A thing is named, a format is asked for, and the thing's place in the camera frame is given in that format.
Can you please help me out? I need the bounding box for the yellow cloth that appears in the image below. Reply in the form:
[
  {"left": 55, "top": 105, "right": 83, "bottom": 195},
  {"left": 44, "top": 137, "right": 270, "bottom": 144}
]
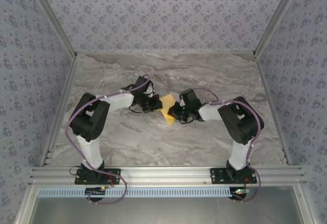
[{"left": 158, "top": 94, "right": 177, "bottom": 127}]

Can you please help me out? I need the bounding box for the grey metal sheet panel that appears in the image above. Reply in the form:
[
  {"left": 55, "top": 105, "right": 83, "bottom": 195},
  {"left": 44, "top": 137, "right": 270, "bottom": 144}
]
[{"left": 19, "top": 185, "right": 315, "bottom": 224}]

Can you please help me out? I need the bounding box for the small black controller board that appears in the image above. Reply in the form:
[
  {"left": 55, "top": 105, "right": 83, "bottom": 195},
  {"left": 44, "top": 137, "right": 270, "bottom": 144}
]
[
  {"left": 229, "top": 187, "right": 252, "bottom": 201},
  {"left": 85, "top": 186, "right": 107, "bottom": 196}
]

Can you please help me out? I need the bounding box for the thin aluminium table rail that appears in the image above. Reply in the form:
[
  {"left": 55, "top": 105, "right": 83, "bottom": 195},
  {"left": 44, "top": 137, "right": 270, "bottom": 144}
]
[{"left": 75, "top": 50, "right": 258, "bottom": 56}]

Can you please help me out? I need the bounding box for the wide aluminium frame beam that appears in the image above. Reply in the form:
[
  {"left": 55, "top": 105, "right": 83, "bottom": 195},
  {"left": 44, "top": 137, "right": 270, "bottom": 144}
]
[{"left": 28, "top": 165, "right": 307, "bottom": 186}]

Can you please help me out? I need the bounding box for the light blue slotted cable duct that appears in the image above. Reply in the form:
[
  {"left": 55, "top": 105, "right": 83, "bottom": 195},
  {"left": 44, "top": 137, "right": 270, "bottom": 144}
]
[{"left": 37, "top": 187, "right": 252, "bottom": 198}]

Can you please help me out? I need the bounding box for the aluminium table side rail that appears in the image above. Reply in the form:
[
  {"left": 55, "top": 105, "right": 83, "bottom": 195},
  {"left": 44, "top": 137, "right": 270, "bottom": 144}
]
[
  {"left": 254, "top": 54, "right": 293, "bottom": 166},
  {"left": 39, "top": 55, "right": 79, "bottom": 167}
]

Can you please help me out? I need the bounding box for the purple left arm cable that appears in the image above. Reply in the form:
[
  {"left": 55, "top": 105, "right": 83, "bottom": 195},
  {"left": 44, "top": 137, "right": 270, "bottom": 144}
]
[{"left": 65, "top": 74, "right": 128, "bottom": 206}]

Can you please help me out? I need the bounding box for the slanted aluminium frame post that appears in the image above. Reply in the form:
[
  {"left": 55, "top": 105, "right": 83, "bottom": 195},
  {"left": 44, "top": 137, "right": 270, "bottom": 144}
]
[
  {"left": 252, "top": 0, "right": 306, "bottom": 58},
  {"left": 24, "top": 0, "right": 77, "bottom": 59}
]

